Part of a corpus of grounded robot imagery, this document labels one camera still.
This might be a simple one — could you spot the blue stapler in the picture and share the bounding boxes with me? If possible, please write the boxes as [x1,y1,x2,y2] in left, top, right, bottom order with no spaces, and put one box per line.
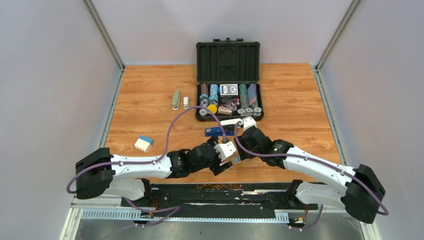
[204,125,234,137]

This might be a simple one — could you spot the white and blue staple box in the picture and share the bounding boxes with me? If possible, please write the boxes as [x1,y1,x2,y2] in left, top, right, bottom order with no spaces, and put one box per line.
[134,135,154,153]

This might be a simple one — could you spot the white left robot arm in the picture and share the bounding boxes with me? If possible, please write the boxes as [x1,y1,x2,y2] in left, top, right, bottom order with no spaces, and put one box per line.
[71,136,236,207]

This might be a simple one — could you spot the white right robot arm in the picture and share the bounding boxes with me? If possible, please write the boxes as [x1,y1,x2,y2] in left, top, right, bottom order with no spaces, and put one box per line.
[233,125,389,224]

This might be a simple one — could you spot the small white stapler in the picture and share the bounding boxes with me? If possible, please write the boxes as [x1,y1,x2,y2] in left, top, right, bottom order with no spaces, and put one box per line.
[183,96,190,109]

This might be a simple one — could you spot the grey-green stapler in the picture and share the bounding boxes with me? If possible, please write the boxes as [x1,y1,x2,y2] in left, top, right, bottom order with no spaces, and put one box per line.
[171,90,181,111]

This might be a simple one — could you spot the yellow poker chip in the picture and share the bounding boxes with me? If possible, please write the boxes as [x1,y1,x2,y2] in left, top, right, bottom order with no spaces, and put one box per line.
[207,104,218,114]

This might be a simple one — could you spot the blue playing card deck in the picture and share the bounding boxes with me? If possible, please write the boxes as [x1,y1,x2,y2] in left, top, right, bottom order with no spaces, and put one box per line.
[219,84,239,97]

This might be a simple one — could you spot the black poker chip case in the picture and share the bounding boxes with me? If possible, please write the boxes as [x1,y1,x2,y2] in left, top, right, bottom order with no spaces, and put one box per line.
[195,38,265,122]

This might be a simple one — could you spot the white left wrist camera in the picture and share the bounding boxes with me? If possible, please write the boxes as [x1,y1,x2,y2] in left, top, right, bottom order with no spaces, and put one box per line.
[214,141,237,162]

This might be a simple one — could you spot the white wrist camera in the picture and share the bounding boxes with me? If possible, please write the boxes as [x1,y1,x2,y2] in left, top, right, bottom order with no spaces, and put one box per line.
[241,116,257,131]
[214,141,237,162]

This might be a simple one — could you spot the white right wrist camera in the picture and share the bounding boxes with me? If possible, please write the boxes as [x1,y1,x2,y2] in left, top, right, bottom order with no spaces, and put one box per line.
[241,116,257,131]

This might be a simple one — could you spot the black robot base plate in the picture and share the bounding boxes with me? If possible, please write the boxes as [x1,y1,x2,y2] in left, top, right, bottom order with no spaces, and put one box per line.
[133,182,319,219]

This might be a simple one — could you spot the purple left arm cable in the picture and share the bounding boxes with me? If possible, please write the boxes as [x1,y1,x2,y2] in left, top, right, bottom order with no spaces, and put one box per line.
[66,105,228,195]

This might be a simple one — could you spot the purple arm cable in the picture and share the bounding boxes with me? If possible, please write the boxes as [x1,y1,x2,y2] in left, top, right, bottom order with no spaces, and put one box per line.
[233,123,389,216]
[66,105,228,195]

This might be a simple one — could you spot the aluminium slotted rail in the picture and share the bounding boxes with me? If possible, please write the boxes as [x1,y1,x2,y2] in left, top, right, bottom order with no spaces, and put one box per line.
[81,207,290,223]

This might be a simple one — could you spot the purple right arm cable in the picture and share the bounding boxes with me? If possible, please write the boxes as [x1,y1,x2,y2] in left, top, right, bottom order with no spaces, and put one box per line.
[233,123,389,216]

